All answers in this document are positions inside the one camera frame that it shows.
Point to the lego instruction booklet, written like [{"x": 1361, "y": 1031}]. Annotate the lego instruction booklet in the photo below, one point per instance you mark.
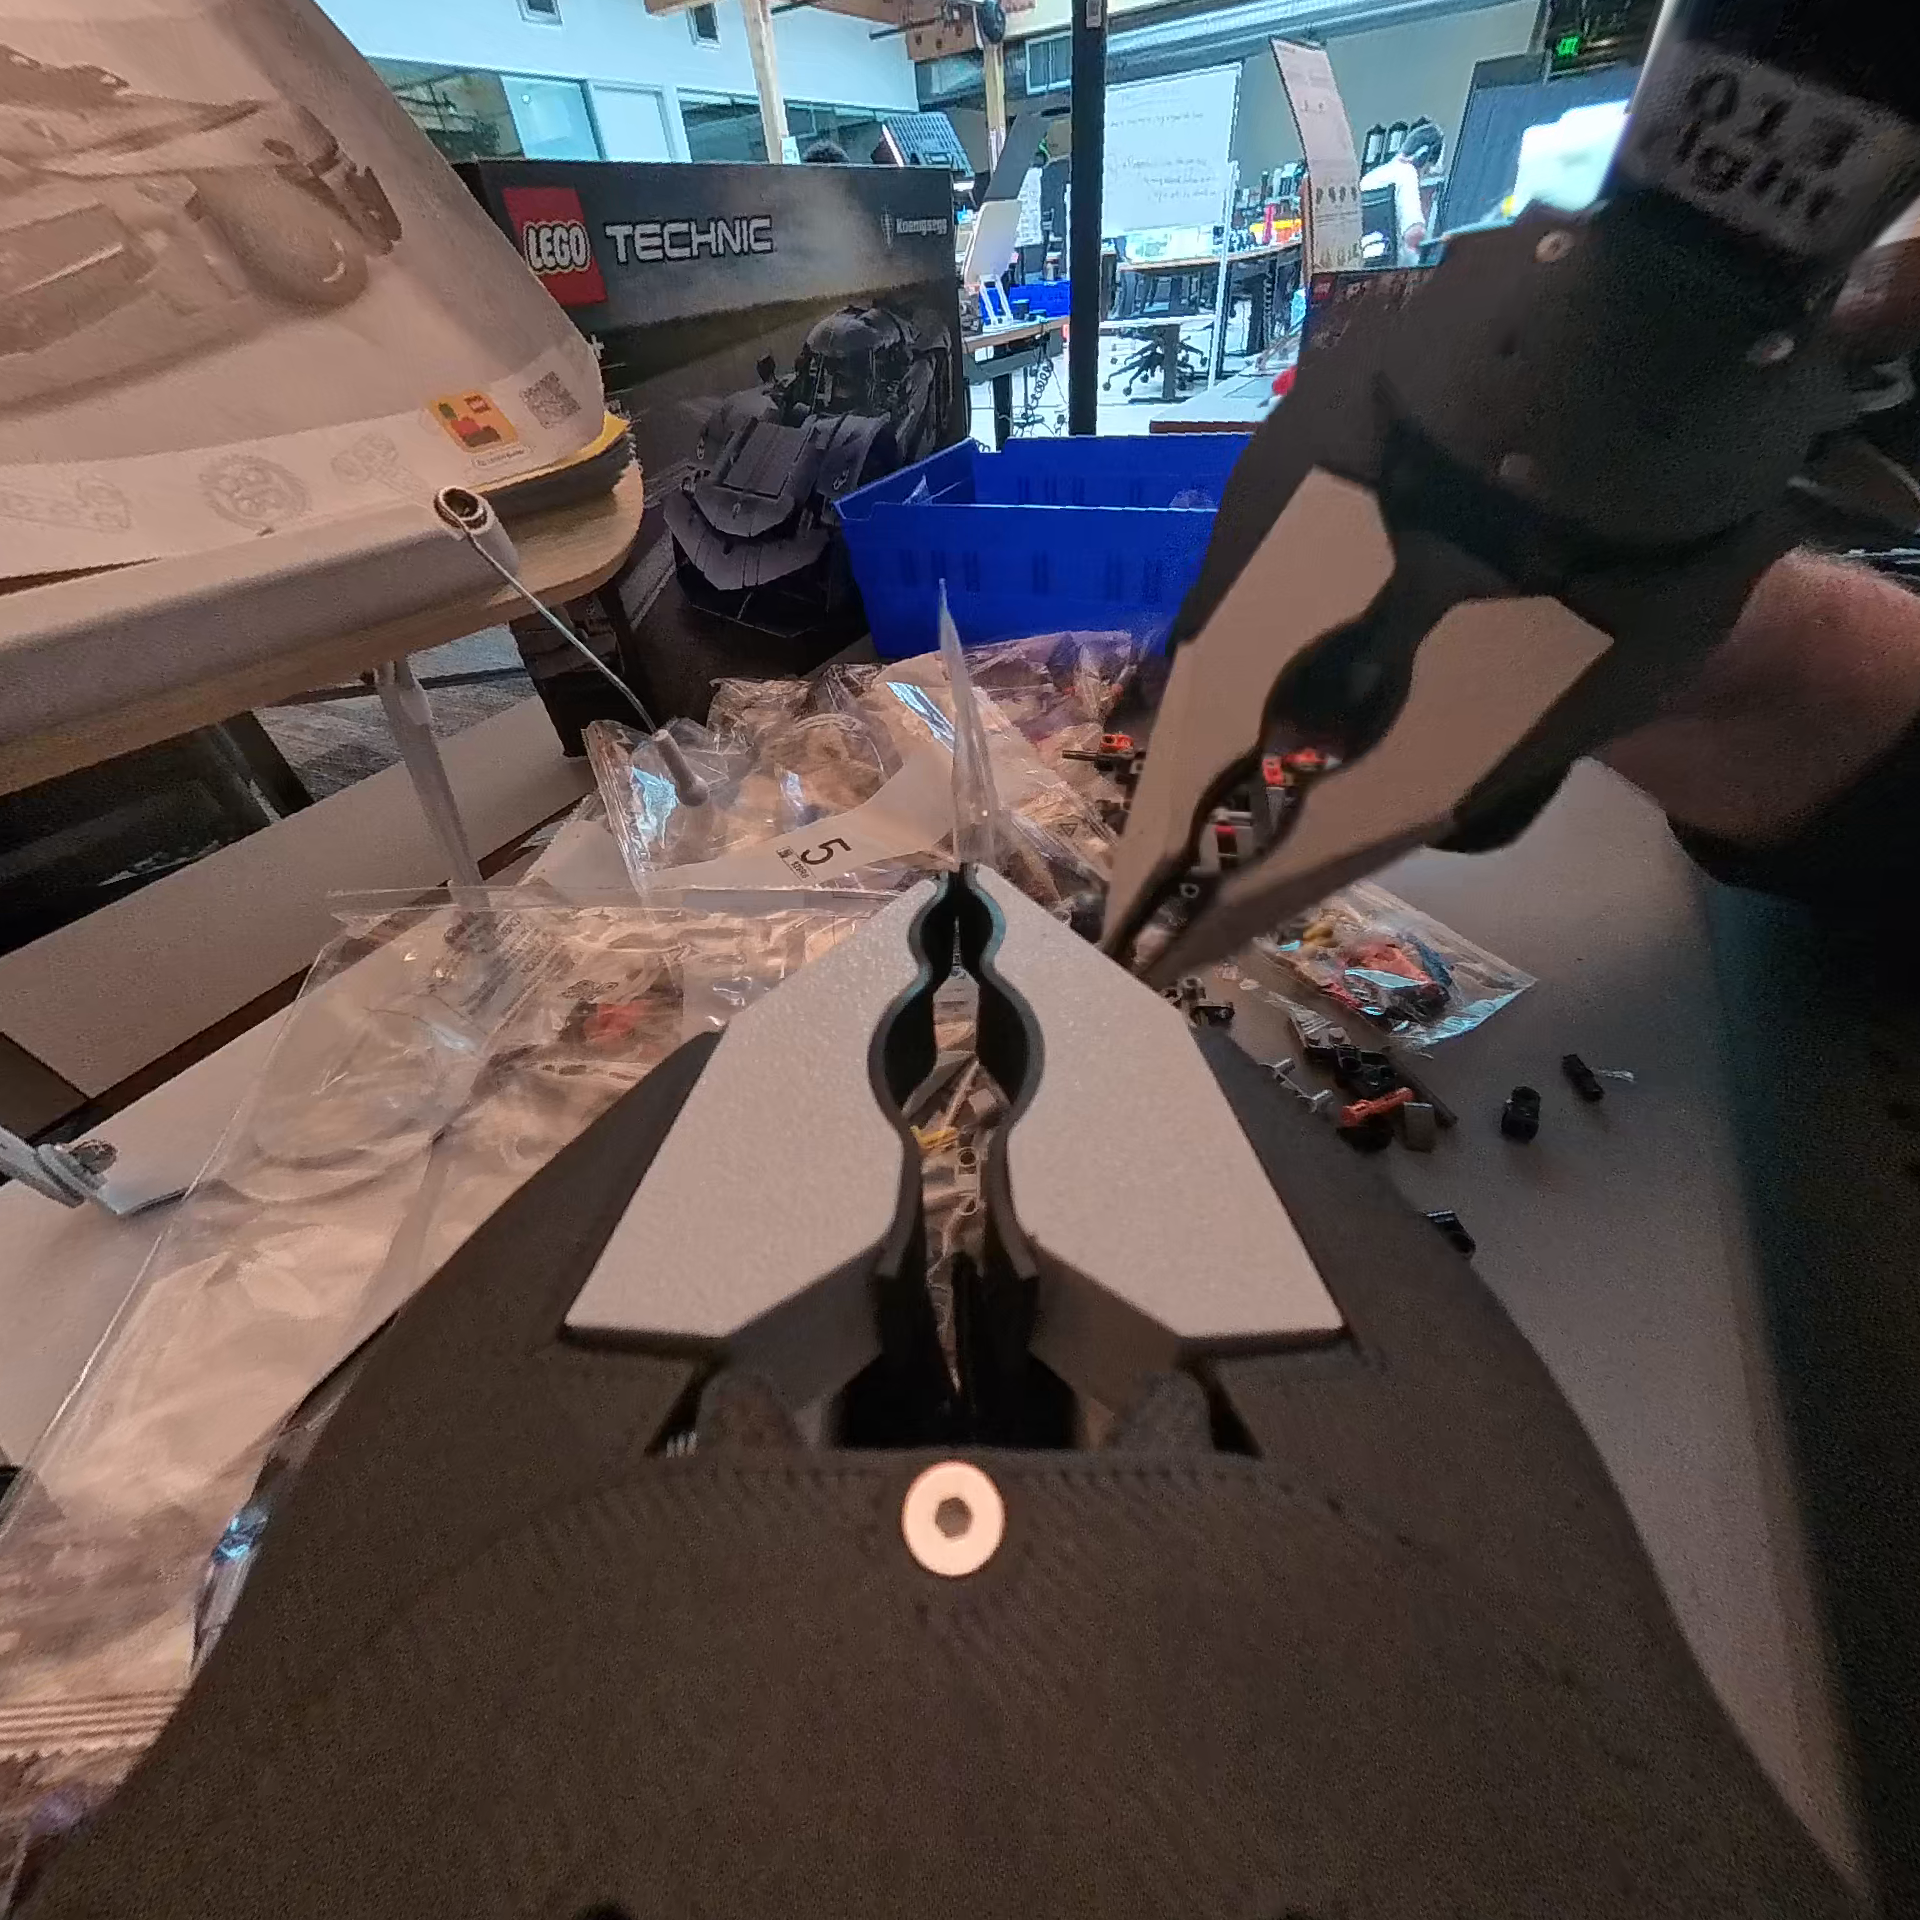
[{"x": 224, "y": 300}]

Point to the dark grey long lego axle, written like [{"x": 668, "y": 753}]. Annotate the dark grey long lego axle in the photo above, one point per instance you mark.
[{"x": 1424, "y": 1100}]

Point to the person's right hand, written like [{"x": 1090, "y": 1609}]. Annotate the person's right hand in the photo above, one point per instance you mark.
[{"x": 1800, "y": 675}]

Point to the grey curved lego slope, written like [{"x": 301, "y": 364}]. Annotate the grey curved lego slope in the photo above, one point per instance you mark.
[{"x": 1418, "y": 1127}]

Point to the black lego connector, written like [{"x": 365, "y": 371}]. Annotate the black lego connector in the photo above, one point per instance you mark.
[
  {"x": 1450, "y": 1231},
  {"x": 1358, "y": 1068},
  {"x": 1579, "y": 1074}
]

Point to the black lego set box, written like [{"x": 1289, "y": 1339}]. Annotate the black lego set box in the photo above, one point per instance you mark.
[{"x": 749, "y": 375}]

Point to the person's right forearm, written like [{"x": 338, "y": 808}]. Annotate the person's right forearm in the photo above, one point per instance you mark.
[{"x": 1861, "y": 856}]

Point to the clear bag of pieces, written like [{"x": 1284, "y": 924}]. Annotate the clear bag of pieces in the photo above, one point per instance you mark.
[{"x": 968, "y": 751}]

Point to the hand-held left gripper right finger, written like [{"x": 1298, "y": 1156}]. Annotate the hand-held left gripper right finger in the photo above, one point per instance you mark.
[{"x": 1184, "y": 1200}]

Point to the black vertical post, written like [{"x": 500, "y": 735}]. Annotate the black vertical post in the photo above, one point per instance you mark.
[{"x": 1089, "y": 225}]

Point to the clear bag of lego wheels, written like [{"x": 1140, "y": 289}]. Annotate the clear bag of lego wheels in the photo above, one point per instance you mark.
[{"x": 299, "y": 1124}]

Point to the clear bag with white label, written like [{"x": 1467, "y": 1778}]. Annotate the clear bag with white label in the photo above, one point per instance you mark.
[{"x": 809, "y": 840}]

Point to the brown cardboard sheet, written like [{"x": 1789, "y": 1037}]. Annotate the brown cardboard sheet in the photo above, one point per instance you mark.
[{"x": 1320, "y": 149}]

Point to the grey lego chassis assembly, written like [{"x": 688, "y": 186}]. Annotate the grey lego chassis assembly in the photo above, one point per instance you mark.
[{"x": 1244, "y": 795}]

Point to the dark perforated panel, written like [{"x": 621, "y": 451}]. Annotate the dark perforated panel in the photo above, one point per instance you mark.
[{"x": 1844, "y": 1276}]

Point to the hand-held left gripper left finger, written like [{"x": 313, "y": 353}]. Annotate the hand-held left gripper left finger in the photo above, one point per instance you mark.
[{"x": 720, "y": 1200}]

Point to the beige book stand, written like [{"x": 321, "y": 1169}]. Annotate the beige book stand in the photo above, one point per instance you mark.
[{"x": 299, "y": 599}]

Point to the small clear bag coloured pins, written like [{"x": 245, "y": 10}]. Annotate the small clear bag coloured pins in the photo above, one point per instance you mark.
[{"x": 1394, "y": 967}]

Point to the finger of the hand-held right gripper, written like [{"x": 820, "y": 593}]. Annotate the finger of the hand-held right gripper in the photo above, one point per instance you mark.
[
  {"x": 1275, "y": 599},
  {"x": 1453, "y": 720}
]

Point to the blue plastic bin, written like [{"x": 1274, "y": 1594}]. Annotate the blue plastic bin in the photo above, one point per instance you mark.
[{"x": 1035, "y": 555}]

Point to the small printed box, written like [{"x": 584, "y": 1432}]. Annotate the small printed box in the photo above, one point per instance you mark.
[{"x": 1358, "y": 307}]

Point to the orange lego pin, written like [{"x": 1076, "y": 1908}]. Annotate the orange lego pin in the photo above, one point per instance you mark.
[{"x": 1371, "y": 1112}]

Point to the small black lego pin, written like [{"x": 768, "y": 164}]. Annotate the small black lego pin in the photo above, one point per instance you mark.
[{"x": 1521, "y": 1114}]

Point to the whiteboard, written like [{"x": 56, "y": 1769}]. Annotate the whiteboard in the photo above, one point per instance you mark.
[{"x": 1170, "y": 149}]

